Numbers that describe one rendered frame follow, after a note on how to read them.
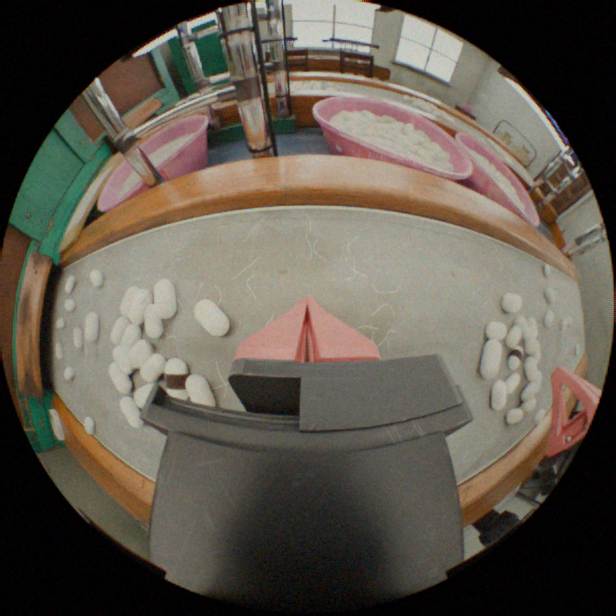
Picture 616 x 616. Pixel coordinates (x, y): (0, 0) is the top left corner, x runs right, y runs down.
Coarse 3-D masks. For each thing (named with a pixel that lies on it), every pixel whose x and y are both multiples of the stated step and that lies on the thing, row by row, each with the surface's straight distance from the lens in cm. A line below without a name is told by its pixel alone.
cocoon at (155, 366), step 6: (156, 354) 17; (150, 360) 17; (156, 360) 17; (162, 360) 17; (144, 366) 18; (150, 366) 17; (156, 366) 17; (162, 366) 17; (144, 372) 18; (150, 372) 17; (156, 372) 17; (162, 372) 17; (144, 378) 18; (150, 378) 18; (156, 378) 18
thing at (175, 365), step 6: (174, 360) 15; (180, 360) 16; (168, 366) 15; (174, 366) 15; (180, 366) 15; (186, 366) 16; (168, 372) 15; (174, 372) 15; (180, 372) 15; (186, 372) 16; (168, 390) 16; (174, 390) 15; (180, 390) 15; (186, 390) 16; (174, 396) 16; (180, 396) 16; (186, 396) 16
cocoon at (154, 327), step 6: (150, 306) 18; (144, 312) 18; (150, 312) 18; (144, 318) 18; (150, 318) 17; (156, 318) 17; (150, 324) 17; (156, 324) 17; (162, 324) 18; (150, 330) 17; (156, 330) 17; (162, 330) 18; (150, 336) 18; (156, 336) 17
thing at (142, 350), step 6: (138, 342) 18; (144, 342) 18; (132, 348) 19; (138, 348) 18; (144, 348) 18; (150, 348) 18; (132, 354) 19; (138, 354) 18; (144, 354) 18; (150, 354) 18; (132, 360) 19; (138, 360) 19; (144, 360) 19; (132, 366) 20; (138, 366) 19
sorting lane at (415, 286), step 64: (128, 256) 27; (192, 256) 18; (256, 256) 15; (320, 256) 15; (384, 256) 16; (448, 256) 20; (512, 256) 34; (192, 320) 16; (256, 320) 14; (384, 320) 14; (448, 320) 18; (512, 320) 28; (576, 320) 91; (64, 384) 51; (128, 448) 29
